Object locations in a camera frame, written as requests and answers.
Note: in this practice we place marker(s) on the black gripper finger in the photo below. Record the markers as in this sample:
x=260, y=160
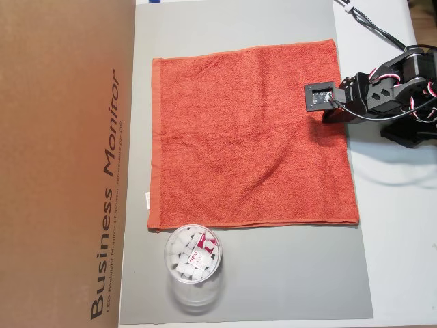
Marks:
x=333, y=117

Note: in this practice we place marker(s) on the orange terry towel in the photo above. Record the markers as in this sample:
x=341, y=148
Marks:
x=239, y=136

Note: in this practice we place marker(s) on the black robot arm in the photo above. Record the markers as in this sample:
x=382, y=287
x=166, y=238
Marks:
x=409, y=68

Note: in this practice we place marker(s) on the grey table mat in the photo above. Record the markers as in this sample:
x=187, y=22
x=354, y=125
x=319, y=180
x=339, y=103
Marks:
x=273, y=273

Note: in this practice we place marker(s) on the red white deli label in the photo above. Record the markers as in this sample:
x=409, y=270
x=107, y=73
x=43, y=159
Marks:
x=201, y=253

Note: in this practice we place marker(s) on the white towel care tag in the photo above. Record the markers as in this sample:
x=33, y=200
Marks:
x=147, y=201

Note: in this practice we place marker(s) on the white eraser cubes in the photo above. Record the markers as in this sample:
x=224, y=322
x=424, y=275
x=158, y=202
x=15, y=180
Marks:
x=181, y=263

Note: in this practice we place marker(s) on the clear plastic jar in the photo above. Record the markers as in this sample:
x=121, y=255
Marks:
x=194, y=300

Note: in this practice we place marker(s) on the brown cardboard monitor box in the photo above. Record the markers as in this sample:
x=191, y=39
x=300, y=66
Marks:
x=51, y=136

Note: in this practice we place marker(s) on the black square wrist camera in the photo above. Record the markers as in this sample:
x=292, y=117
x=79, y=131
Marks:
x=319, y=95

